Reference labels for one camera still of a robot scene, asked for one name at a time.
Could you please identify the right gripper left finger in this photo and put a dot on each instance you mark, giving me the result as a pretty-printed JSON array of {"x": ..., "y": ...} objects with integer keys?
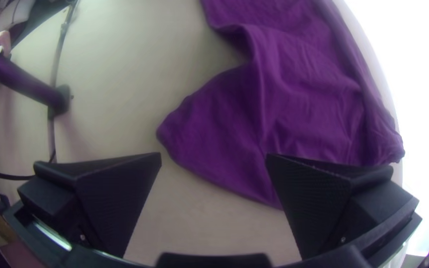
[{"x": 106, "y": 201}]

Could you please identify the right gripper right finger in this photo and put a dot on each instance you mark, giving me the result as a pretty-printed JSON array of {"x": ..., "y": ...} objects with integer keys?
[{"x": 322, "y": 201}]

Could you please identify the black t-shirt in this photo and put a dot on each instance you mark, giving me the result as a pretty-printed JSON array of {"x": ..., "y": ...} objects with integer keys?
[{"x": 292, "y": 93}]

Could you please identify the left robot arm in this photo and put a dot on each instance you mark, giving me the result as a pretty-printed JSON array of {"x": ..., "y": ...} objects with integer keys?
[{"x": 13, "y": 74}]

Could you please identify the person's hand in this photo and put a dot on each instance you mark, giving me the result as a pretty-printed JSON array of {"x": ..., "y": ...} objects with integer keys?
[{"x": 4, "y": 41}]

